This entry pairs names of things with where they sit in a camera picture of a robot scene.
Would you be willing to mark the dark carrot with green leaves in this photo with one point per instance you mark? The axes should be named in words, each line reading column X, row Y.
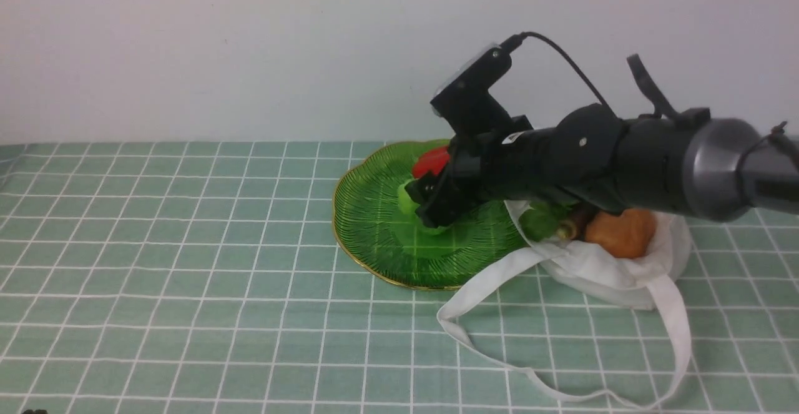
column 543, row 221

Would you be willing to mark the green pear-shaped vegetable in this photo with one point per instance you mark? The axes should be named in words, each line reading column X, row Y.
column 409, row 198

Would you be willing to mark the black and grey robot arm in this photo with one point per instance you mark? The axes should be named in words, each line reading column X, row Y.
column 693, row 165

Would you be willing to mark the green checkered tablecloth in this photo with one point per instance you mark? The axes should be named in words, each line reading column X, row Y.
column 203, row 277

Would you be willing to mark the red bell pepper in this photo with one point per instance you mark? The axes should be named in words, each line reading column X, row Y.
column 432, row 161

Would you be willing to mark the green glass plate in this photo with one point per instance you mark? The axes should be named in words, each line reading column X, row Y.
column 377, row 228

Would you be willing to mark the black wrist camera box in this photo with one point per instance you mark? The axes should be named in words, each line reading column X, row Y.
column 464, row 101

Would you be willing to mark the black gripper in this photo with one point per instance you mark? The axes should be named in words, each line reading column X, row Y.
column 481, row 168

